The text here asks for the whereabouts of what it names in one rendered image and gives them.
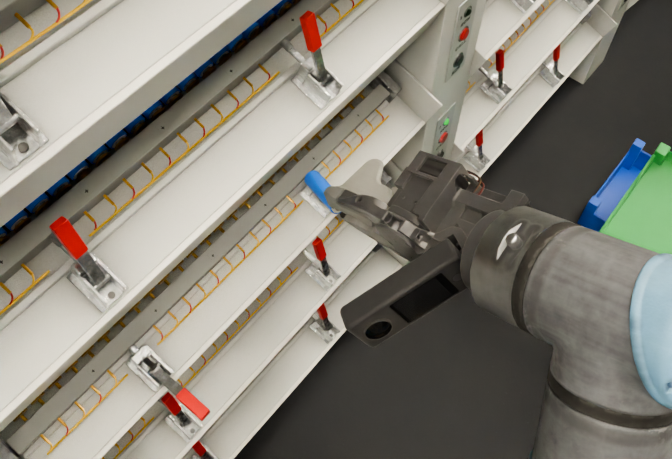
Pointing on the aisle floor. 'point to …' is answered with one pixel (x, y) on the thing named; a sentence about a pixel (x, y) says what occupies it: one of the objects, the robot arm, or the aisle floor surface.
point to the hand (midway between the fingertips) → (336, 207)
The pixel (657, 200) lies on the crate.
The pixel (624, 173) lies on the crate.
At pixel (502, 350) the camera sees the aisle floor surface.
